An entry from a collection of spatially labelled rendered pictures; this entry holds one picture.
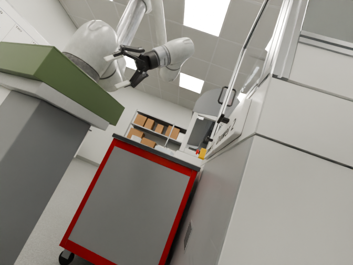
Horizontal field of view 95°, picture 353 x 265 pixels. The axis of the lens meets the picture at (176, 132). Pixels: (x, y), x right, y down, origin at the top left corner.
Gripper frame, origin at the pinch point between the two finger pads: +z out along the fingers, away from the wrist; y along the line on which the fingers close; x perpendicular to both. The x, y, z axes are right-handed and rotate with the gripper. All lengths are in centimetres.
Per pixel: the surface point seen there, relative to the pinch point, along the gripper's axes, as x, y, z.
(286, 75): -52, -22, -27
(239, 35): 90, 72, -201
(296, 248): -76, -12, -6
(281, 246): -75, -11, -4
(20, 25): 317, 84, 62
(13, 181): -25.6, 4.4, 42.3
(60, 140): -17.4, 5.1, 27.9
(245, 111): -50, -12, -21
